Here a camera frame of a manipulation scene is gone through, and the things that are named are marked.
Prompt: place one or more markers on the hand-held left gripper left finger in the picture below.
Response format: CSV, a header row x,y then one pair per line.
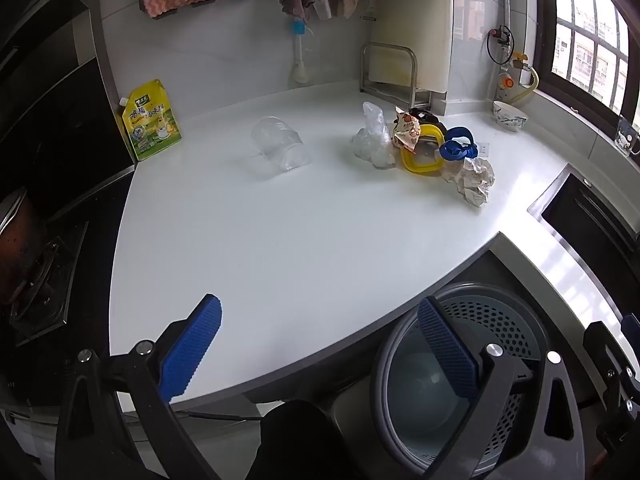
x,y
192,350

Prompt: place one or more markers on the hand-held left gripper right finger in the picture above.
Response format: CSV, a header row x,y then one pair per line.
x,y
447,355

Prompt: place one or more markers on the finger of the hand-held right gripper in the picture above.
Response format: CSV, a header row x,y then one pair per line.
x,y
600,342
631,327

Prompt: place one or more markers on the grey perforated trash bin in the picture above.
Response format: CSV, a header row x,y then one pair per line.
x,y
410,410

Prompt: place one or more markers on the white paper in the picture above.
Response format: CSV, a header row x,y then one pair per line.
x,y
475,180

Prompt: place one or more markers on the yellow plastic container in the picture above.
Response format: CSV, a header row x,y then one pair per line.
x,y
407,160

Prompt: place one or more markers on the clear plastic cup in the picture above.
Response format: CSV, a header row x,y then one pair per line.
x,y
280,145

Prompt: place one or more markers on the white red snack wrapper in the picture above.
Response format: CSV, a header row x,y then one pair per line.
x,y
406,132

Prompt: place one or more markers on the clear plastic bag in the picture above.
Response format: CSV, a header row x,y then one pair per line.
x,y
372,140

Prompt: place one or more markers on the black cloth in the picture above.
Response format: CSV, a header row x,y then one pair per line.
x,y
425,116

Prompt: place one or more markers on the black kitchen sink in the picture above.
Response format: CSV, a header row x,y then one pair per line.
x,y
590,210

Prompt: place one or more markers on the person's dark trouser leg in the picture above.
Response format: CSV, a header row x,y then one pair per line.
x,y
295,440

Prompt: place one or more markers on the black gas stove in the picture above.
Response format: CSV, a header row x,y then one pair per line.
x,y
45,280

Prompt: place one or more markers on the clear cartoon mug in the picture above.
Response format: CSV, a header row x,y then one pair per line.
x,y
627,135

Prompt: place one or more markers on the dark cooking pot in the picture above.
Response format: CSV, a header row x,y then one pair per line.
x,y
20,240

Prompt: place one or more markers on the yellow green drink pouch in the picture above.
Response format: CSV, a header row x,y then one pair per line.
x,y
150,120

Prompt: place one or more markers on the white patterned bowl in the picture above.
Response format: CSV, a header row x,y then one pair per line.
x,y
507,115

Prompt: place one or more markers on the black range hood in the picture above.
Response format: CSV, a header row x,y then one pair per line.
x,y
60,125

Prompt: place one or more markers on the metal cutting board rack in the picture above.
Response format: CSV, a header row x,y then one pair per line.
x,y
390,89

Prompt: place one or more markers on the orange white knob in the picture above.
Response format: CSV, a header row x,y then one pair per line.
x,y
507,80

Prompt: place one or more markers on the yellow gas tap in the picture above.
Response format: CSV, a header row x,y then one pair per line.
x,y
518,60

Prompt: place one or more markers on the dark framed window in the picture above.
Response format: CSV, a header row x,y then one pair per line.
x,y
590,25

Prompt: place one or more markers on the blue white bottle brush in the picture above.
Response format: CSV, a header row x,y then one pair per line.
x,y
299,50

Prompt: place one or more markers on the gas shutoff valve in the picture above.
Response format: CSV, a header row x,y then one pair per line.
x,y
502,35

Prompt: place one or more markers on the white cutting board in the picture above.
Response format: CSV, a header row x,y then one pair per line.
x,y
415,10

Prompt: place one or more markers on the grey gas pipe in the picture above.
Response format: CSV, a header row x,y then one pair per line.
x,y
507,2

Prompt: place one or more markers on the translucent hanging plastic item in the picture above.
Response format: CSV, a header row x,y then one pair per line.
x,y
322,7

